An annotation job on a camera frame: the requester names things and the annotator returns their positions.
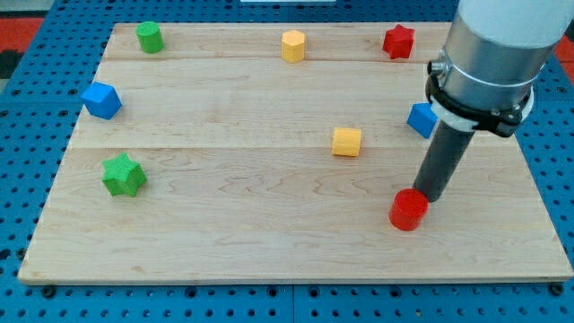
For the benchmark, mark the yellow hexagon block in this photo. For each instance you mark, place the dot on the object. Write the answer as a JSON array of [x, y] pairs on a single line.
[[293, 46]]

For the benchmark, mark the red star block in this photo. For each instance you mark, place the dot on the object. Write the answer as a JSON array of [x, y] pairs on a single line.
[[398, 42]]

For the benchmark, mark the green cylinder block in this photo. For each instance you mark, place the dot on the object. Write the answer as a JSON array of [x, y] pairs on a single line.
[[149, 37]]

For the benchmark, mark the wooden board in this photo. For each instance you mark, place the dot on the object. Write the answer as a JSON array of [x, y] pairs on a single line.
[[242, 187]]

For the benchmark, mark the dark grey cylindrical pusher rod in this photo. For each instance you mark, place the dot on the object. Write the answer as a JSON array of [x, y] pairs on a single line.
[[446, 149]]

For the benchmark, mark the yellow heart block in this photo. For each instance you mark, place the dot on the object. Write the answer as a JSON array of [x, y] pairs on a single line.
[[346, 141]]

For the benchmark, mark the blue block right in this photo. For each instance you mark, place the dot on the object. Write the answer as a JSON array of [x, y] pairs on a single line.
[[422, 119]]

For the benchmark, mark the black clamp ring mount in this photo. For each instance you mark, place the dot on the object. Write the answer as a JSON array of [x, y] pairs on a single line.
[[467, 104]]

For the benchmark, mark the green star block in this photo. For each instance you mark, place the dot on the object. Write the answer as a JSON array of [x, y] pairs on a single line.
[[122, 175]]

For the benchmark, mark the blue cube block left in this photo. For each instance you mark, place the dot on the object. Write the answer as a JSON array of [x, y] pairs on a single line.
[[101, 100]]

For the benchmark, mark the red cylinder block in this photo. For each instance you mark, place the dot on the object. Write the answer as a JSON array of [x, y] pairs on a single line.
[[408, 209]]

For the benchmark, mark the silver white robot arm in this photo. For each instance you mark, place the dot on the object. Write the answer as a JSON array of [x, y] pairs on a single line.
[[483, 78]]

